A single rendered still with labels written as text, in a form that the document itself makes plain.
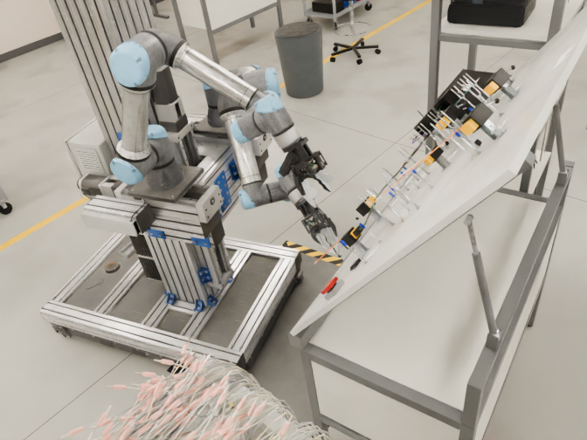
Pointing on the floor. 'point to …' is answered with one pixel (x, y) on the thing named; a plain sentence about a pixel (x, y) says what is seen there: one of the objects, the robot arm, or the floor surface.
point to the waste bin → (301, 58)
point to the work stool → (352, 36)
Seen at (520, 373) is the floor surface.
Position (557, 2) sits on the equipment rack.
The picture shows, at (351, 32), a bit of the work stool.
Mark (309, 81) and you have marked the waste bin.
